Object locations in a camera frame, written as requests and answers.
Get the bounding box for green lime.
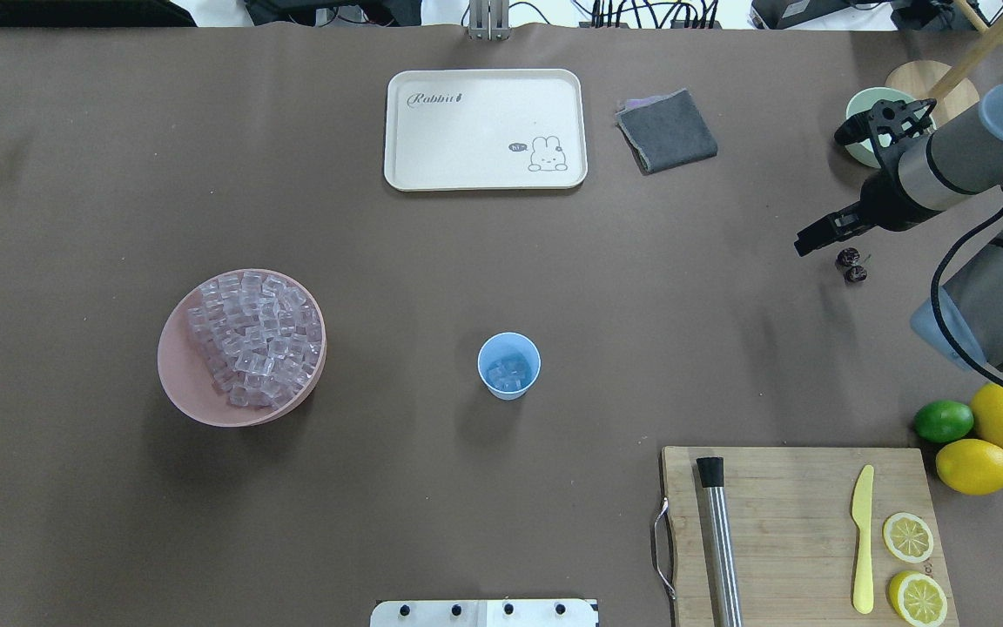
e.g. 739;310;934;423
912;400;975;444

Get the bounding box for wooden cutting board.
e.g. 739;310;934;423
661;446;939;626

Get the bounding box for light blue cup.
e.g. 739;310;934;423
476;332;542;401

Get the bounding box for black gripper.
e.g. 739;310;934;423
793;168;916;257

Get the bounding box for dark red cherries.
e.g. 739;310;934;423
835;247;869;285

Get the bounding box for steel muddler black tip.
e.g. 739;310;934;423
696;456;744;626

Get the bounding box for mint green bowl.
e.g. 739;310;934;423
833;87;937;168

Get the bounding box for pile of ice cubes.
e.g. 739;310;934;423
178;269;326;410

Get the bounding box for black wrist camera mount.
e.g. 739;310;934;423
861;100;932;168

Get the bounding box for lemon slice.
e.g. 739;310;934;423
881;512;935;564

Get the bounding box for whole lemon front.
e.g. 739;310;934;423
935;438;1003;496

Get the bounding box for half lemon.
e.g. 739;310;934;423
887;570;950;626

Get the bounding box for aluminium frame post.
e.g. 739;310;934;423
467;0;512;41

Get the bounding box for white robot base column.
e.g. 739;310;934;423
369;598;601;626

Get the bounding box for grey folded cloth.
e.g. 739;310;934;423
616;88;719;174

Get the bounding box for yellow plastic knife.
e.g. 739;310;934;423
849;464;875;615

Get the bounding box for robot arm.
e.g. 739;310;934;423
793;83;1003;388

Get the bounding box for pink bowl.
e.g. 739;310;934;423
157;288;327;428

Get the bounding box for wooden cup tree stand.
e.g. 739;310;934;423
885;1;1003;124

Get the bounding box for cream rabbit tray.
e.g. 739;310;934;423
383;69;588;193

